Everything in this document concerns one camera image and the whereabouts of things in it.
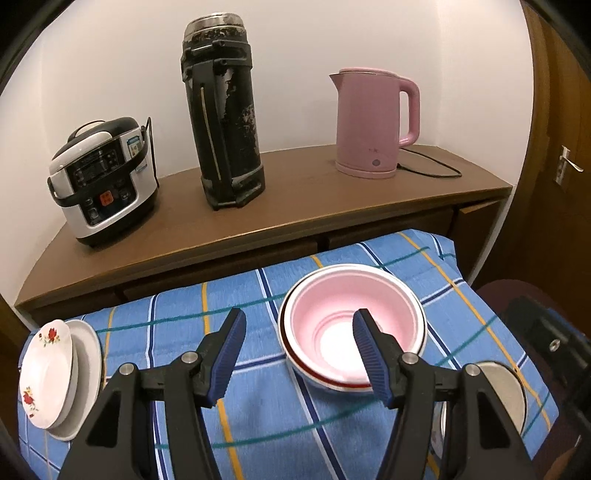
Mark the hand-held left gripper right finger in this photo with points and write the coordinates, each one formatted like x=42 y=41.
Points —
x=374 y=360

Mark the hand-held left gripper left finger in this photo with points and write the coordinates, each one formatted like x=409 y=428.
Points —
x=226 y=364

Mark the pink plastic bowl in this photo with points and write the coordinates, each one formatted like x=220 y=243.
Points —
x=323 y=314

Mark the plain white plate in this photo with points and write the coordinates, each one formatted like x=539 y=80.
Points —
x=87 y=364

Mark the white plate with red flowers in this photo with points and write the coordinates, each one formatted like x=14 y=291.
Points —
x=44 y=374

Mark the blue plaid tablecloth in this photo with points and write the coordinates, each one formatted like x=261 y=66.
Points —
x=277 y=415

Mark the brown wooden cabinet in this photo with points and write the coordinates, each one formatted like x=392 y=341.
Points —
x=277 y=203

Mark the white and black rice cooker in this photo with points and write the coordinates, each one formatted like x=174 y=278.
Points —
x=101 y=184

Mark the tall black thermos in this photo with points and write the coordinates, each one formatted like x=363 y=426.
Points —
x=226 y=129

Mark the pink electric kettle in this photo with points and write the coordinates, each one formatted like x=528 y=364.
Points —
x=369 y=124

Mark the wooden door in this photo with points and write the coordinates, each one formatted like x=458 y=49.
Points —
x=563 y=92

